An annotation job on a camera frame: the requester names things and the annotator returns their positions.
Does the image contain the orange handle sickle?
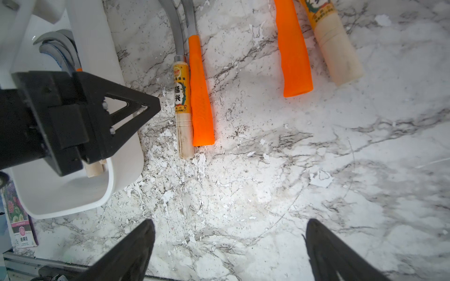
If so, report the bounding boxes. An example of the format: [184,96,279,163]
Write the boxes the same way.
[181,0,215,147]
[33,29,83,71]
[274,0,314,98]

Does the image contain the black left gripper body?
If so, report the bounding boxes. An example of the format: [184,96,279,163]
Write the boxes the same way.
[10,71,161,176]

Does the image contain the white plastic storage tray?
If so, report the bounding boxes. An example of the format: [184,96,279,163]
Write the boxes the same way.
[1,1,161,219]

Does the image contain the yellow label wooden sickle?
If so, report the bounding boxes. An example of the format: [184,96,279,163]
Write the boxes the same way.
[39,43,76,73]
[159,0,195,159]
[300,0,364,86]

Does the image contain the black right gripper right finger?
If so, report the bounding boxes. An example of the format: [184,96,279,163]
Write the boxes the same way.
[305,218,389,281]

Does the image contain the bare wooden handle sickle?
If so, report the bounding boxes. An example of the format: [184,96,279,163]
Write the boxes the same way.
[83,159,107,178]

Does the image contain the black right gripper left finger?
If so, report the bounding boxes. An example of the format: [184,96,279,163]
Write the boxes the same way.
[75,219,155,281]

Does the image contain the flower seed packet on table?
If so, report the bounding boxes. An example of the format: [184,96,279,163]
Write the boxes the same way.
[1,180,38,249]

